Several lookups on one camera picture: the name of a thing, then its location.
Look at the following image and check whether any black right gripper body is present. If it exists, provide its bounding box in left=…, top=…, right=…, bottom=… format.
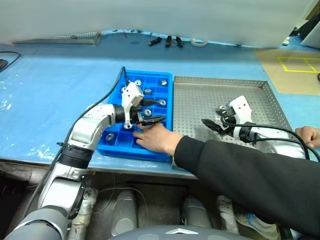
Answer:
left=220, top=113, right=237, bottom=131

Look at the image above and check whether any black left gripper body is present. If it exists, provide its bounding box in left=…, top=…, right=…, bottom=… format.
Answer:
left=129, top=104, right=146, bottom=126

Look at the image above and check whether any perforated steel tray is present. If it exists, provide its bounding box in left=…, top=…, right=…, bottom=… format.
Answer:
left=171, top=75, right=296, bottom=171

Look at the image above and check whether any blue plastic compartment tray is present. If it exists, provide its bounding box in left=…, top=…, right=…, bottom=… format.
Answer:
left=96, top=70, right=175, bottom=163

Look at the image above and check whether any person's left hand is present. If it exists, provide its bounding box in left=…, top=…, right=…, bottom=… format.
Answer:
left=132, top=123, right=183, bottom=157

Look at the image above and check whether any person's right hand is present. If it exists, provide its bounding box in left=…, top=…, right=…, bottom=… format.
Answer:
left=294, top=126, right=320, bottom=149

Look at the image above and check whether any brown cardboard sheet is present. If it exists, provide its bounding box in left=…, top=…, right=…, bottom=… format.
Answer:
left=256, top=48, right=320, bottom=96

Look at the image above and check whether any grey rounded cylinder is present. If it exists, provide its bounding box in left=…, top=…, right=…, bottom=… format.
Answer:
left=109, top=189, right=140, bottom=237
left=180, top=196, right=214, bottom=229

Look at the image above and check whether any white wrapped table leg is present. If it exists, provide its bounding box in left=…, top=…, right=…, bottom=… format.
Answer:
left=68, top=186, right=99, bottom=240
left=215, top=194, right=240, bottom=235

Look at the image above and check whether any white and blue sneaker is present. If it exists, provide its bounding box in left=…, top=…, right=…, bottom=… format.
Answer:
left=234, top=211, right=281, bottom=240

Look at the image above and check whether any perforated metal strip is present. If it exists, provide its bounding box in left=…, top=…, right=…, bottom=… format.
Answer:
left=12, top=30, right=102, bottom=46

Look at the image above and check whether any dark grey rounded shell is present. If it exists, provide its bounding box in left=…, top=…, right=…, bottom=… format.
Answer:
left=107, top=224, right=249, bottom=240

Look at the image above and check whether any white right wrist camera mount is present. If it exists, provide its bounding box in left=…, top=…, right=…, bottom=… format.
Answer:
left=226, top=95, right=253, bottom=126

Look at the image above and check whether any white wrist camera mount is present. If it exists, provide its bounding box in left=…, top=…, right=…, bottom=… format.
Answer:
left=226, top=95, right=253, bottom=126
left=120, top=81, right=145, bottom=130

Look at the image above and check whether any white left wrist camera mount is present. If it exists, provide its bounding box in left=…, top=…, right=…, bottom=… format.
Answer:
left=120, top=81, right=145, bottom=130

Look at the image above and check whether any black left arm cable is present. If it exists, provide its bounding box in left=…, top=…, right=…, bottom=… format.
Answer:
left=22, top=66, right=128, bottom=218

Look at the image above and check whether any thin grey wire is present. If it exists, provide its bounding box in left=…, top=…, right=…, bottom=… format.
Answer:
left=91, top=172, right=151, bottom=227

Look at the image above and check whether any white tape ring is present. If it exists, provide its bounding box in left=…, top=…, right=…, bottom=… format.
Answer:
left=190, top=37, right=209, bottom=49

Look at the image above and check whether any thin black cable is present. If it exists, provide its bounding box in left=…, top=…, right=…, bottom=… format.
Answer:
left=0, top=51, right=22, bottom=74

